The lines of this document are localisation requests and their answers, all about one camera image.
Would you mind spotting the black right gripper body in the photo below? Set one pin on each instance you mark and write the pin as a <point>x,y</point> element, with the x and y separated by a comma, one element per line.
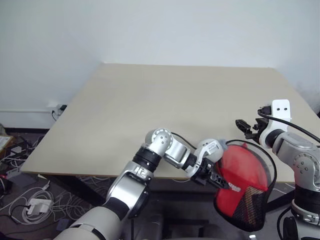
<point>260,125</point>

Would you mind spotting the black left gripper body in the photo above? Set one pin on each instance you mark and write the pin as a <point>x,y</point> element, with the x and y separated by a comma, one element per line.
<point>205,172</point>

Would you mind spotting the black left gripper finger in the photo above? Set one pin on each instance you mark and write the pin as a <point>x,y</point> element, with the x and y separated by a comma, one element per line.
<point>220,181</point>

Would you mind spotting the red paddle case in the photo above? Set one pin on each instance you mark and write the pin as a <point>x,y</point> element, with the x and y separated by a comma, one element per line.
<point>240,170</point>

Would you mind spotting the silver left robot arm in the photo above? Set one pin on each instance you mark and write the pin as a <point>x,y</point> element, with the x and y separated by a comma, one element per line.
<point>130,182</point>

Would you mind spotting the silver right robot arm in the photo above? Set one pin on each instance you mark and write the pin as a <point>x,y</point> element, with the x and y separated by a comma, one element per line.
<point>297,152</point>

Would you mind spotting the white power adapter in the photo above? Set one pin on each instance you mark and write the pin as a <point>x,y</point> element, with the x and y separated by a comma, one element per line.
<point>37,206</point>

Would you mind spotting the cardboard box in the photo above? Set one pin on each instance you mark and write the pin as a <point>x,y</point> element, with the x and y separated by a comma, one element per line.
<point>4,142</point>

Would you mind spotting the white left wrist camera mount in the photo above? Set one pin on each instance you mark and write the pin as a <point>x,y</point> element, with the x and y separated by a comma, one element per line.
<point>211,148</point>

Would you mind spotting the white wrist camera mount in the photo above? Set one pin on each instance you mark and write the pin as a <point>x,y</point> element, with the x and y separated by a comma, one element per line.
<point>281,110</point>
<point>211,148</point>

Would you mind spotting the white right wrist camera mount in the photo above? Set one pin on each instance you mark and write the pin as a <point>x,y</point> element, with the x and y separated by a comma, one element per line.
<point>281,110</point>

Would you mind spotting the black table frame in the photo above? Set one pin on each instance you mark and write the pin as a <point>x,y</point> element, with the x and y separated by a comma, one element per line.
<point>75,188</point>

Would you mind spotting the white wall socket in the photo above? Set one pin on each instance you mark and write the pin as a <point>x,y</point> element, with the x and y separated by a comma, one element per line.
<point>59,108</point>

